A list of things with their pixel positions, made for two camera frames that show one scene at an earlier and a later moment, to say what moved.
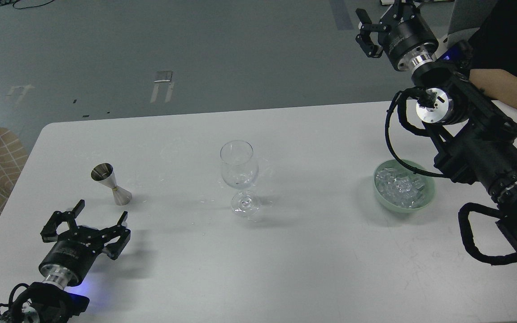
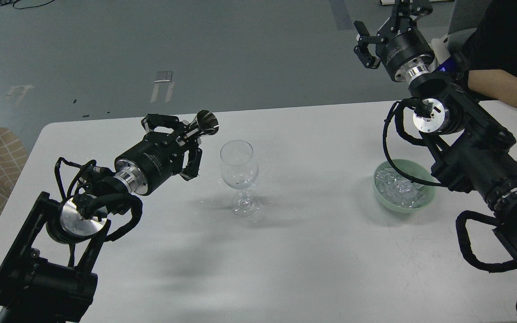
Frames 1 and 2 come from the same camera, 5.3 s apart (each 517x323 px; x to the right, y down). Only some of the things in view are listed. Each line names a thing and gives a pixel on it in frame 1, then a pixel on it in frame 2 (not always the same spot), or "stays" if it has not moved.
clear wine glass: (239, 168) stays
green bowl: (401, 189) stays
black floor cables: (2, 2) stays
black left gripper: (68, 259) → (158, 155)
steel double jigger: (104, 172) → (206, 122)
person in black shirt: (509, 59) stays
